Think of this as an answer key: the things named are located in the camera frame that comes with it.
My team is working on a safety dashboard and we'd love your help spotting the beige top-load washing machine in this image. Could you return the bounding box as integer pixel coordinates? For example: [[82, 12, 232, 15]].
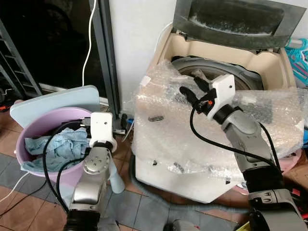
[[132, 22, 308, 204]]

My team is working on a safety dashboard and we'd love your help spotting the dark grey window frame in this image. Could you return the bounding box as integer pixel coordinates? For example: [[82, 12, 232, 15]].
[[89, 0, 122, 117]]

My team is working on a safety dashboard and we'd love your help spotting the red and black tool case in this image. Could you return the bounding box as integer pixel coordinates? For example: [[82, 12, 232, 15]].
[[288, 187, 308, 219]]

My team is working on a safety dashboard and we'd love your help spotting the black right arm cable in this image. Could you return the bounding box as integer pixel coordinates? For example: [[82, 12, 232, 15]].
[[190, 103, 282, 172]]

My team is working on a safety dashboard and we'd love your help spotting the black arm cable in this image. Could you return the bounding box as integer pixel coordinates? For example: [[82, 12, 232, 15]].
[[41, 121, 93, 213], [190, 103, 282, 172]]

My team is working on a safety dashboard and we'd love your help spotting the grey washer drum rim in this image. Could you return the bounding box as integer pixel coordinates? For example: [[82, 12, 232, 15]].
[[170, 56, 263, 92]]

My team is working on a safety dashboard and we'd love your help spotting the light blue cloth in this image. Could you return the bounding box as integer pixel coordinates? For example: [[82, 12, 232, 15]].
[[21, 127, 91, 172]]

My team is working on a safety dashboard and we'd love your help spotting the white floor cable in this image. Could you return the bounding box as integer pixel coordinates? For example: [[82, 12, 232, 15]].
[[0, 170, 30, 204]]

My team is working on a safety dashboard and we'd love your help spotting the grey washer lid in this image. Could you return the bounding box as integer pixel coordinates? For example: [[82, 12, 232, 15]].
[[172, 0, 307, 50]]

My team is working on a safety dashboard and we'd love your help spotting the pale blue plastic stool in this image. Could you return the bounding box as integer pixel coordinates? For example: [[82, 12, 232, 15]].
[[9, 85, 127, 194]]

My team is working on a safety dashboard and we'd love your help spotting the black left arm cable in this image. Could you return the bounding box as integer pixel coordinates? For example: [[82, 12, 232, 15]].
[[41, 121, 93, 213]]

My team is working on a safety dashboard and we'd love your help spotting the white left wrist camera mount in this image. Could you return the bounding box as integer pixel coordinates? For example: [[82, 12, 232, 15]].
[[89, 112, 118, 151]]

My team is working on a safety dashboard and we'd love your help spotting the dark metal ladder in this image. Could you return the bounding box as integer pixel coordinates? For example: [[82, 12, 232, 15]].
[[0, 18, 43, 100]]

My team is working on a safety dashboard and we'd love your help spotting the thin white hanging cable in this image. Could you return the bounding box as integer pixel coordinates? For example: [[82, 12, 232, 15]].
[[81, 0, 98, 88]]

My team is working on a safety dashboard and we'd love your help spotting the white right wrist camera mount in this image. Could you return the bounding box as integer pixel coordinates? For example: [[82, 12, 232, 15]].
[[204, 74, 237, 119]]

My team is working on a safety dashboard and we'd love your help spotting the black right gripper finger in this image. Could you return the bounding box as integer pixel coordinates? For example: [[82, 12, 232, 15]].
[[179, 85, 199, 104], [192, 76, 211, 95]]

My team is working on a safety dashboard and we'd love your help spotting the purple plastic basin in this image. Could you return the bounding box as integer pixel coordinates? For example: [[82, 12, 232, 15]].
[[15, 106, 117, 178]]

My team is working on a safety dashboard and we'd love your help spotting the pink plastic basin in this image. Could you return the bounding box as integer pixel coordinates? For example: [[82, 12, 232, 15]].
[[278, 148, 307, 175]]

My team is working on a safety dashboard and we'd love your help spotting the clear bubble wrap sheet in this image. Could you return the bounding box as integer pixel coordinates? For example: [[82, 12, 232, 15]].
[[125, 61, 308, 182]]

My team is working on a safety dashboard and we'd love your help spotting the grey right robot foot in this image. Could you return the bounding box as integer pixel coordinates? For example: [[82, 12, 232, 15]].
[[163, 219, 201, 231]]

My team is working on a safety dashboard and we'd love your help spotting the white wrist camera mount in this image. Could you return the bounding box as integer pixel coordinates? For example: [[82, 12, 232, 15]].
[[89, 112, 118, 151], [204, 74, 237, 119]]

